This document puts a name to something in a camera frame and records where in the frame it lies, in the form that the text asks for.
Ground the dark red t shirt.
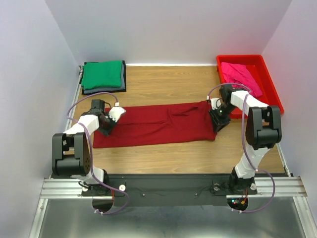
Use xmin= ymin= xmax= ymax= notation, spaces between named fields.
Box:
xmin=93 ymin=101 xmax=216 ymax=148

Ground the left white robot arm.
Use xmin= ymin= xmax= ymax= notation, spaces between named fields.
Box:
xmin=52 ymin=100 xmax=126 ymax=195

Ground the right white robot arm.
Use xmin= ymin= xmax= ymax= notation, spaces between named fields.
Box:
xmin=207 ymin=83 xmax=282 ymax=195

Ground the pink t shirt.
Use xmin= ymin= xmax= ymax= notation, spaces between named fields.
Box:
xmin=220 ymin=62 xmax=263 ymax=98

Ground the folded green t shirt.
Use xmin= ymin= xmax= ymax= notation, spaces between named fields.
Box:
xmin=81 ymin=60 xmax=122 ymax=90

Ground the red plastic bin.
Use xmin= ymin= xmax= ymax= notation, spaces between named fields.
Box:
xmin=216 ymin=55 xmax=284 ymax=114

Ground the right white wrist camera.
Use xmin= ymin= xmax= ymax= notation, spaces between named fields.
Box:
xmin=207 ymin=97 xmax=222 ymax=110

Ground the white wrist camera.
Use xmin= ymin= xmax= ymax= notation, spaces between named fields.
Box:
xmin=207 ymin=97 xmax=222 ymax=110
xmin=108 ymin=102 xmax=126 ymax=122

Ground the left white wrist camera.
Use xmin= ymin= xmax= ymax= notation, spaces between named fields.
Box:
xmin=108 ymin=102 xmax=126 ymax=122

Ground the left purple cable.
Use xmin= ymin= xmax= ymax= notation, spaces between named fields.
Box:
xmin=66 ymin=92 xmax=131 ymax=216

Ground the aluminium rail frame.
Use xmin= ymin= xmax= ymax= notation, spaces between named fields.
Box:
xmin=29 ymin=64 xmax=309 ymax=238

